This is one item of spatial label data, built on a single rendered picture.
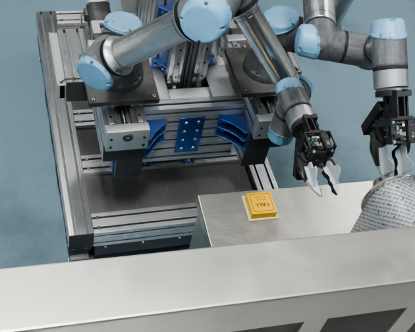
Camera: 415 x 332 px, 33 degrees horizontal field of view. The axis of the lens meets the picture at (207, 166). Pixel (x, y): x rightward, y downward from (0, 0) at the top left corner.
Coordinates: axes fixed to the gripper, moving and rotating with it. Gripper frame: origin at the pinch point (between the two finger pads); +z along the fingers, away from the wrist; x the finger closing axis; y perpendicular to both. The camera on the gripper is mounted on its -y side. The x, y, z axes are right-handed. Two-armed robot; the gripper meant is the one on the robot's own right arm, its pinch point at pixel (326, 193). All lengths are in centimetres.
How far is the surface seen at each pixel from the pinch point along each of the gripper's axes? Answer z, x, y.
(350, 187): -14.5, 18.4, -19.0
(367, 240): 48, -28, 56
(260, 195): -12.7, -9.7, -16.5
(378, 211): 18.1, 0.0, 17.6
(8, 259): -58, -78, -109
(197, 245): -7.7, -26.0, -30.4
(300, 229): -2.3, -0.7, -19.0
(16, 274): 47, -73, 57
